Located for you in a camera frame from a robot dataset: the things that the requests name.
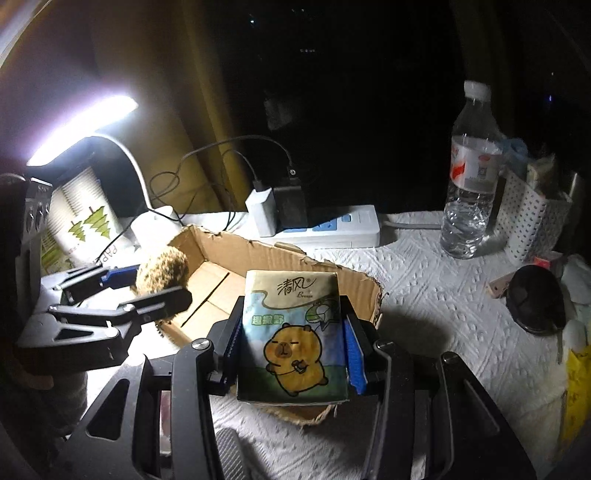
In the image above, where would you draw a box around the brown plush toy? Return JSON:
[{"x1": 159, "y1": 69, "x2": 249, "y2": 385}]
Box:
[{"x1": 134, "y1": 246, "x2": 189, "y2": 295}]

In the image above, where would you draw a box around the capybara tissue pack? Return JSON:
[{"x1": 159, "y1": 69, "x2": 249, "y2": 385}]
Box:
[{"x1": 236, "y1": 270, "x2": 349, "y2": 406}]

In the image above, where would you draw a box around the green cardboard box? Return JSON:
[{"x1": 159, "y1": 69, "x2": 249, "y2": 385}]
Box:
[{"x1": 41, "y1": 229, "x2": 72, "y2": 275}]

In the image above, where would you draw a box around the open cardboard box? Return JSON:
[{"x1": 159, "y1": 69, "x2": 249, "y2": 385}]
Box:
[{"x1": 141, "y1": 226, "x2": 382, "y2": 425}]

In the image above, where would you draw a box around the white power strip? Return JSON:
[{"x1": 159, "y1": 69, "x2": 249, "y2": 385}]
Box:
[{"x1": 267, "y1": 205, "x2": 381, "y2": 251}]

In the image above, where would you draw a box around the white LED desk lamp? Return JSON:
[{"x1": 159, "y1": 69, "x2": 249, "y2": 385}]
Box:
[{"x1": 26, "y1": 94, "x2": 182, "y2": 234}]

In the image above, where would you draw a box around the white charger plug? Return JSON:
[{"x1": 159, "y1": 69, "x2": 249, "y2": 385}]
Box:
[{"x1": 245, "y1": 180, "x2": 277, "y2": 237}]

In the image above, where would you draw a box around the black charger adapter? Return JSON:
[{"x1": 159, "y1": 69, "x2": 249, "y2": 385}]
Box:
[{"x1": 273, "y1": 169, "x2": 308, "y2": 229}]

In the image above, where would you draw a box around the white textured tablecloth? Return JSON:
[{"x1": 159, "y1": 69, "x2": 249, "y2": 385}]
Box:
[{"x1": 82, "y1": 209, "x2": 591, "y2": 480}]

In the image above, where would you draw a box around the black round bowl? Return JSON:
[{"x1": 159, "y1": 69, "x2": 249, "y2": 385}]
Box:
[{"x1": 506, "y1": 265, "x2": 566, "y2": 336}]

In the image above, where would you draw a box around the clear water bottle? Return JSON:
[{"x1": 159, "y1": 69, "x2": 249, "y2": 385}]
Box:
[{"x1": 440, "y1": 80, "x2": 503, "y2": 259}]

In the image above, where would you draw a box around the white perforated basket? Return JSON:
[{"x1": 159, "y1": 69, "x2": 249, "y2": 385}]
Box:
[{"x1": 495, "y1": 170, "x2": 572, "y2": 265}]

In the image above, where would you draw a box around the yellow plastic package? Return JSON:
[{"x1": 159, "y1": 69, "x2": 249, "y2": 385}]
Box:
[{"x1": 559, "y1": 346, "x2": 590, "y2": 453}]

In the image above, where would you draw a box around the black charger cable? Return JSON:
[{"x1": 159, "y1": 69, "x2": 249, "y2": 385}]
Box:
[{"x1": 94, "y1": 134, "x2": 297, "y2": 264}]

